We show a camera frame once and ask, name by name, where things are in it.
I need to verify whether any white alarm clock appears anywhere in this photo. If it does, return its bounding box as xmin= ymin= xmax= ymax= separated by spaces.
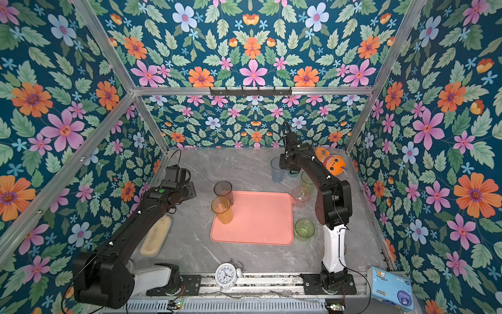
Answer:
xmin=214 ymin=262 xmax=243 ymax=290

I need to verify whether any blue tissue pack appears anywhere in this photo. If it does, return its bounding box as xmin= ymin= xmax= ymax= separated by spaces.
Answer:
xmin=367 ymin=267 xmax=415 ymax=312

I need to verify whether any pink transparent cup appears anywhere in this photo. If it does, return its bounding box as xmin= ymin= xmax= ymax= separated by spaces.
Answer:
xmin=291 ymin=187 xmax=311 ymax=208

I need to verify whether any green tall transparent cup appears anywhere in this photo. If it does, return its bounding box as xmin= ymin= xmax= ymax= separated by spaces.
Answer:
xmin=301 ymin=171 xmax=316 ymax=194

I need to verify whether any pink plastic tray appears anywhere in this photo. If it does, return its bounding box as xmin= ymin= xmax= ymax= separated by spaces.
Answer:
xmin=210 ymin=191 xmax=294 ymax=246

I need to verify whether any orange plush fish toy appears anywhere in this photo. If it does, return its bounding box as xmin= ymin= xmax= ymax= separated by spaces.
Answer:
xmin=315 ymin=147 xmax=346 ymax=176

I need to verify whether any black hook rail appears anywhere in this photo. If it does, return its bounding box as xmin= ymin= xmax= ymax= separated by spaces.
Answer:
xmin=209 ymin=87 xmax=293 ymax=97

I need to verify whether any blue transparent cup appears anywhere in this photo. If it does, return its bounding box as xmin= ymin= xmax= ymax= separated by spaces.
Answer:
xmin=270 ymin=157 xmax=286 ymax=184

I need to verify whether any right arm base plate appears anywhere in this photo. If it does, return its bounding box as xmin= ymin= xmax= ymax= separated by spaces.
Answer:
xmin=300 ymin=273 xmax=357 ymax=295

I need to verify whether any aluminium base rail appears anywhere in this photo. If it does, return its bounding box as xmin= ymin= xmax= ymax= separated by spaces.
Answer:
xmin=128 ymin=272 xmax=370 ymax=305

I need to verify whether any grey transparent cup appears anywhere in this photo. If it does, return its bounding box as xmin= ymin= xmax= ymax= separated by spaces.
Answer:
xmin=213 ymin=181 xmax=234 ymax=205

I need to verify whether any green short cup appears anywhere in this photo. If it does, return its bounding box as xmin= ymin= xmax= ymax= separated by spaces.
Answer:
xmin=294 ymin=218 xmax=315 ymax=240

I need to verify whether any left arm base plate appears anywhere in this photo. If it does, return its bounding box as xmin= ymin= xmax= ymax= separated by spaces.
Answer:
xmin=146 ymin=275 xmax=202 ymax=297

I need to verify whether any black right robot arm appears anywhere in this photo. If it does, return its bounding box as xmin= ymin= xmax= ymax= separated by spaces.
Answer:
xmin=279 ymin=122 xmax=352 ymax=293

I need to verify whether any yellow transparent cup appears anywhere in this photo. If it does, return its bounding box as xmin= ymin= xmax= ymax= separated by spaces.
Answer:
xmin=211 ymin=196 xmax=233 ymax=225

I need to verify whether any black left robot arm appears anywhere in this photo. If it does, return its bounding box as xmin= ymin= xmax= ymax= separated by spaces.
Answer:
xmin=72 ymin=165 xmax=196 ymax=309

